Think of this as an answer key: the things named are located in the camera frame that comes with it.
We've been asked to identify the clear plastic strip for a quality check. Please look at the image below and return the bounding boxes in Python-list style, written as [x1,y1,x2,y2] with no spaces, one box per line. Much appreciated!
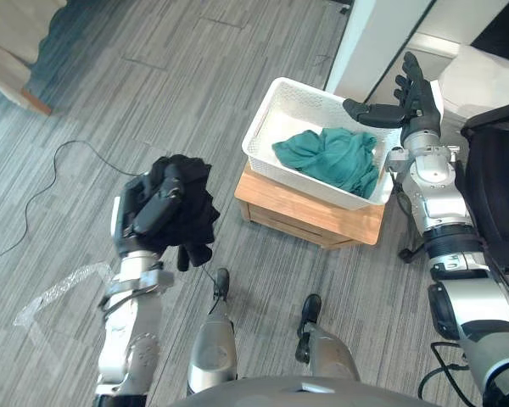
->
[12,261,114,328]

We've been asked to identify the green clothes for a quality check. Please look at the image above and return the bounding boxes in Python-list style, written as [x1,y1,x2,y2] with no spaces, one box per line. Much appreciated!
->
[271,126,381,200]

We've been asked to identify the black fabric bag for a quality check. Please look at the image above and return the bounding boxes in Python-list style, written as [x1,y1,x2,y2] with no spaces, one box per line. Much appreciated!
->
[453,97,509,275]

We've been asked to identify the black metal stand leg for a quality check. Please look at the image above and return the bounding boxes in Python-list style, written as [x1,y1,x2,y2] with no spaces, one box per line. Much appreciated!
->
[397,220,428,265]

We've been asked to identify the grey robot torso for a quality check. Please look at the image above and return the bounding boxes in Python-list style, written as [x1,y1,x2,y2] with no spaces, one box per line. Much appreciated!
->
[168,375,443,407]

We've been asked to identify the dark right robot foot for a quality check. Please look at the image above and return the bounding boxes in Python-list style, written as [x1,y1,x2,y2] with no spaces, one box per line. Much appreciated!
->
[299,293,323,326]

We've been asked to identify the silver right robot leg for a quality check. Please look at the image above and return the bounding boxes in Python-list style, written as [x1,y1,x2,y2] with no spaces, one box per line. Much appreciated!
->
[294,321,361,382]

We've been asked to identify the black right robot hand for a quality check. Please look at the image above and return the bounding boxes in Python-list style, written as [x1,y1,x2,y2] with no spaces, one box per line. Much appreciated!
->
[342,51,445,144]

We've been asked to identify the dark left robot foot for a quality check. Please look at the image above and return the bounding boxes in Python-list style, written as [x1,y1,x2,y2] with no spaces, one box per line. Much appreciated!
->
[213,267,232,303]

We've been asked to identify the white plastic laundry basket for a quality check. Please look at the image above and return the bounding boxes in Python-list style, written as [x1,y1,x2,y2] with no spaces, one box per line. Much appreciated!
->
[241,76,403,212]

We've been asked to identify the wooden bed leg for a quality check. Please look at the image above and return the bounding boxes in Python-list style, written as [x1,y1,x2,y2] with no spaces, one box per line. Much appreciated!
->
[20,86,53,117]

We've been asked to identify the black clothes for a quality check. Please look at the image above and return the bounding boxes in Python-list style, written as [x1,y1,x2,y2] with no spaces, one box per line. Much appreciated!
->
[146,153,221,273]

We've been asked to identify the beige bed skirt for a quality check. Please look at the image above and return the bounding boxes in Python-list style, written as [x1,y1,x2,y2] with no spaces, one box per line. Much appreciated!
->
[0,0,69,109]

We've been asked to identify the light wooden drawer stand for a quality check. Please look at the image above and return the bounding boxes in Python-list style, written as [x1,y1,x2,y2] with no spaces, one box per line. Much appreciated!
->
[233,162,387,251]

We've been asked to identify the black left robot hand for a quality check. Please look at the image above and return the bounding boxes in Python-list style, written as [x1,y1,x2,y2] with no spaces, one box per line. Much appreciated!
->
[109,162,187,259]

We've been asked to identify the black floor cable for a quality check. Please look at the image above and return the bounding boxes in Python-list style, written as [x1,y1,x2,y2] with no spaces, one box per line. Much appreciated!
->
[0,138,154,374]

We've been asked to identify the dark robot foot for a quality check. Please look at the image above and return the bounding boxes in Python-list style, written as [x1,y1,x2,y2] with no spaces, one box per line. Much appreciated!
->
[299,293,323,326]
[213,267,232,303]

